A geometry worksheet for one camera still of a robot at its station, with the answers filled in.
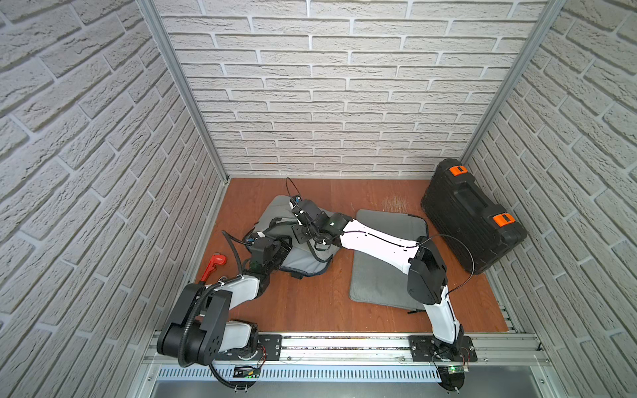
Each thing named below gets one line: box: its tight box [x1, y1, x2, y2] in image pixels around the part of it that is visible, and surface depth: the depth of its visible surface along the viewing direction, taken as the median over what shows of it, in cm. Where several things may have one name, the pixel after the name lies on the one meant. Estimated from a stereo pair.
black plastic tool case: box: [420, 158, 528, 276], surface depth 82 cm
